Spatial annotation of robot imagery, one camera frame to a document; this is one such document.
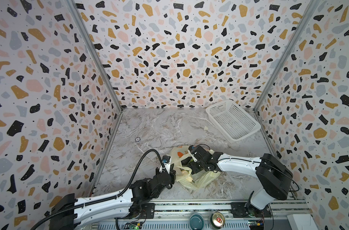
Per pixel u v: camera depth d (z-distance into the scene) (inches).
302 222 26.6
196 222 27.7
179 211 29.5
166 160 25.6
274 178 17.7
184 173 31.7
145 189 23.0
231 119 45.6
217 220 24.6
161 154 37.8
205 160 26.6
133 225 27.6
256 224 28.2
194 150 27.2
